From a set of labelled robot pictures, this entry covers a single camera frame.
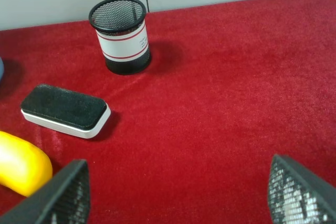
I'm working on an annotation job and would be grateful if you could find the blue grey object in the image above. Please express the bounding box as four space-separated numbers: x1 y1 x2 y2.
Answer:
0 57 4 81

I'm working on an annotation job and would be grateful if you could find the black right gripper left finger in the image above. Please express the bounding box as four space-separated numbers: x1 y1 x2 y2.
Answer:
1 159 90 223

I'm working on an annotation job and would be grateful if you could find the black mesh pen holder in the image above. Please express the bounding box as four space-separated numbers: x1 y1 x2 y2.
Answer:
88 0 151 75

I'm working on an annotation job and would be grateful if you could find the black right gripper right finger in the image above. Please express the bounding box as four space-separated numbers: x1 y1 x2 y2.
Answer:
267 154 335 223

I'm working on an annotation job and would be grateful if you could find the black white board eraser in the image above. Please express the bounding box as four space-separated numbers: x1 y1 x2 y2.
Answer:
20 84 111 139

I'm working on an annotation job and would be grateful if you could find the red table cloth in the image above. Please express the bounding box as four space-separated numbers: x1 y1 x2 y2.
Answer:
1 0 335 223

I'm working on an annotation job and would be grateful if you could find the yellow mango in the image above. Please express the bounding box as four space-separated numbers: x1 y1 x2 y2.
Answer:
1 131 53 197

